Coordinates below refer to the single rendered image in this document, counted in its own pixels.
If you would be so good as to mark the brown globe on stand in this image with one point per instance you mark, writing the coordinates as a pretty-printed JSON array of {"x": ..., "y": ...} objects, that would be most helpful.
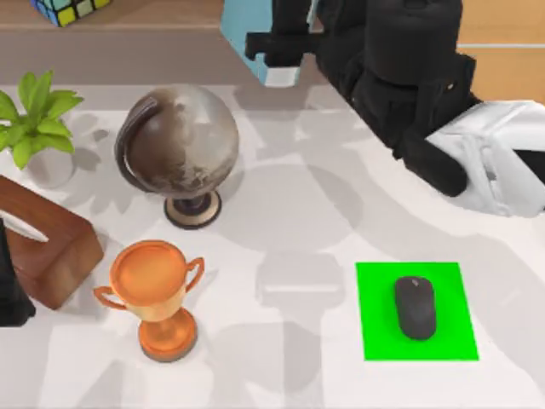
[{"x": 179, "y": 140}]

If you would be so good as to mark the wooden shelf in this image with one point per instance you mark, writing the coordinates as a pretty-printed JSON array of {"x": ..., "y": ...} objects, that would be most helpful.
[{"x": 127, "y": 55}]

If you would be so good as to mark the multicoloured puzzle cube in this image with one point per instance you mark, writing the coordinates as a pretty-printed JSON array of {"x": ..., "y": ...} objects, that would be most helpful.
[{"x": 70, "y": 8}]

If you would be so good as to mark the wooden cabinet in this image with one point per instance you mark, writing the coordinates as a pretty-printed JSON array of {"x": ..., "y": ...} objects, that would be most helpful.
[{"x": 506, "y": 47}]

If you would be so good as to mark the green plant in white pot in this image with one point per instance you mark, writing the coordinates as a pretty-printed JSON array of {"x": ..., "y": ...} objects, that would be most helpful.
[{"x": 36, "y": 123}]

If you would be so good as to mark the copper trophy cup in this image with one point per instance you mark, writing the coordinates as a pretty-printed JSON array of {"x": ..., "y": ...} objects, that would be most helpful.
[{"x": 153, "y": 289}]

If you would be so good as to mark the green mouse mat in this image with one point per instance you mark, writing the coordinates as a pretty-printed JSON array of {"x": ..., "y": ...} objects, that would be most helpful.
[{"x": 374, "y": 324}]

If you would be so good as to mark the black computer mouse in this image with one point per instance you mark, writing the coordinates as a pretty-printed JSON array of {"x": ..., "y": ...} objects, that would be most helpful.
[{"x": 415, "y": 307}]

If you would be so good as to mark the wooden tissue box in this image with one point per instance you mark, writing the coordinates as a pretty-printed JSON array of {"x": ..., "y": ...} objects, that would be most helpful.
[{"x": 55, "y": 255}]

